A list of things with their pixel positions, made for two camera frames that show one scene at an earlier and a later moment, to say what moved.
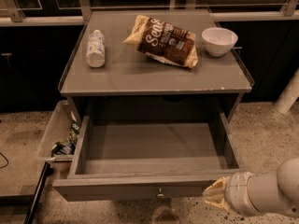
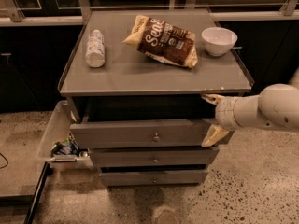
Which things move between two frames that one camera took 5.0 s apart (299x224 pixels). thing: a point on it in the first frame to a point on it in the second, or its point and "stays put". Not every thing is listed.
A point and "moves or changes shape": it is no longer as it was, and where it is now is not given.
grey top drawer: [147, 157] moves or changes shape
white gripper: [237, 190] to [224, 113]
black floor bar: [47, 171] stays put
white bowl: [219, 41] stays put
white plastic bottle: [95, 49] stays put
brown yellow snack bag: [163, 42] stays put
